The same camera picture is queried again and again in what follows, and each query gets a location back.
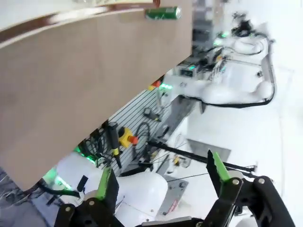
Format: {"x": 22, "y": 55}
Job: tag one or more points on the electronics box with green lights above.
{"x": 189, "y": 71}

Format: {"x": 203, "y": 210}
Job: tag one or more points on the grey plate with red label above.
{"x": 172, "y": 194}

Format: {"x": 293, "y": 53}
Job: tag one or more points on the green drink can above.
{"x": 163, "y": 13}

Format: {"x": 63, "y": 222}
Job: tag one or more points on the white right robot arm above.
{"x": 220, "y": 92}

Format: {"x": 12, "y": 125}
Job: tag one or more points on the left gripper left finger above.
{"x": 107, "y": 189}

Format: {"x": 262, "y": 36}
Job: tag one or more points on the black tripod rod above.
{"x": 180, "y": 151}

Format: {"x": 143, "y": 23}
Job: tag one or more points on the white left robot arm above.
{"x": 142, "y": 189}

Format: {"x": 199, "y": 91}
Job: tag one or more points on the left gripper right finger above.
{"x": 236, "y": 203}

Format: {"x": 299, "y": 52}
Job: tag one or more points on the black power adapter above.
{"x": 150, "y": 113}

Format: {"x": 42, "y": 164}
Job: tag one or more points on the yellow emergency stop button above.
{"x": 154, "y": 85}
{"x": 125, "y": 137}

